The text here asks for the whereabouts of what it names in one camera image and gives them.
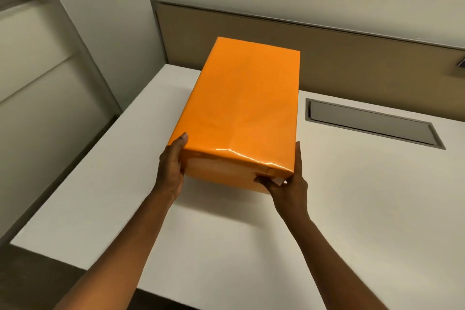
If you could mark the beige cabinet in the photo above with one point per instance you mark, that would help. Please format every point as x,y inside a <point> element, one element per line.
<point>40,102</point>

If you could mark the person's right thumb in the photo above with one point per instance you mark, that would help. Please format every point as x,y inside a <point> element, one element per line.
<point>264,180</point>

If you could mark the orange box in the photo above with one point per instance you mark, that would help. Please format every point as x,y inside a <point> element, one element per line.
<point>239,113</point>

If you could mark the person's right forearm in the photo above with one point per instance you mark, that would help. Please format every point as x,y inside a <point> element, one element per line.
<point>334,266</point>

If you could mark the person's left thumb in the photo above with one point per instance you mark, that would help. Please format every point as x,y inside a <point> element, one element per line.
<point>178,144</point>

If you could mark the person's left hand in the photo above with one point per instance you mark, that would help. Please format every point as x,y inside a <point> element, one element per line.
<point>169,171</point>

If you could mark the brown desk partition panel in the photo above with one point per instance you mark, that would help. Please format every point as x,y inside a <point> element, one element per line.
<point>312,62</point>

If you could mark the person's left forearm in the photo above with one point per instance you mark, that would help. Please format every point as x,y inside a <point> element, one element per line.
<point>109,251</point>

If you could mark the person's right hand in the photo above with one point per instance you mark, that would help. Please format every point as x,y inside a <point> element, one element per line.
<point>289,190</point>

